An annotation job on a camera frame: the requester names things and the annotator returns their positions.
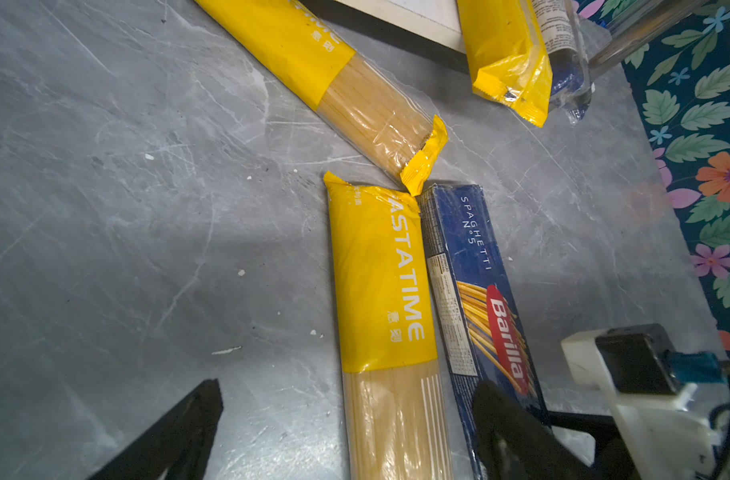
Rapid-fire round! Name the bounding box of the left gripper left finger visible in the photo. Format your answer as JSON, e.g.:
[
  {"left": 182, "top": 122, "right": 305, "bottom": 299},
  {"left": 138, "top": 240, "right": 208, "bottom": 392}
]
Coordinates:
[{"left": 91, "top": 379, "right": 223, "bottom": 479}]

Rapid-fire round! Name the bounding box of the yellow spaghetti bag top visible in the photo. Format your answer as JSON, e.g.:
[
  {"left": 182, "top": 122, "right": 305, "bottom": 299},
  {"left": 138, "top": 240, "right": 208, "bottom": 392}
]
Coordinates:
[{"left": 198, "top": 0, "right": 448, "bottom": 196}]

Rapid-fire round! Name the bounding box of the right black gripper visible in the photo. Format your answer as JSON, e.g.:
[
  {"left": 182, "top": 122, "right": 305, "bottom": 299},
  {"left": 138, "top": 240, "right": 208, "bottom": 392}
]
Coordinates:
[{"left": 551, "top": 324, "right": 730, "bottom": 479}]

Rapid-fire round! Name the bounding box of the yellow spaghetti bag long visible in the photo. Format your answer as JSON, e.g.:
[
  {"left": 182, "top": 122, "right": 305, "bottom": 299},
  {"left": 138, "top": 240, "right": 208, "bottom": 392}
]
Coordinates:
[{"left": 456, "top": 0, "right": 552, "bottom": 127}]

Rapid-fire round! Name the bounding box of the white two-tier shelf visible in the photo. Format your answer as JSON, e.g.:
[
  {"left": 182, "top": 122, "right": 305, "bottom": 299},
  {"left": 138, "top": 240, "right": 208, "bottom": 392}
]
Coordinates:
[{"left": 331, "top": 0, "right": 711, "bottom": 79}]

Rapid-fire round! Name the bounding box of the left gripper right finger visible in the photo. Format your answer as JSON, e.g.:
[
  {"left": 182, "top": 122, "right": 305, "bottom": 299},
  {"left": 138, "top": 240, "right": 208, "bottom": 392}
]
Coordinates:
[{"left": 472, "top": 380, "right": 599, "bottom": 479}]

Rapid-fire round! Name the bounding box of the blue Barilla spaghetti box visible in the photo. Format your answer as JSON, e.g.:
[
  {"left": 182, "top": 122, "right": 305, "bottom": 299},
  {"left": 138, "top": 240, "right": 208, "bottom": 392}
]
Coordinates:
[{"left": 418, "top": 183, "right": 550, "bottom": 479}]

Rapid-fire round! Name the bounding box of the clear spaghetti bag label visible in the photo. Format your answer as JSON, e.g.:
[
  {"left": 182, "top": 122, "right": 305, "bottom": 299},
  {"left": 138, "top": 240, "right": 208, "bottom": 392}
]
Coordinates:
[{"left": 532, "top": 0, "right": 592, "bottom": 124}]

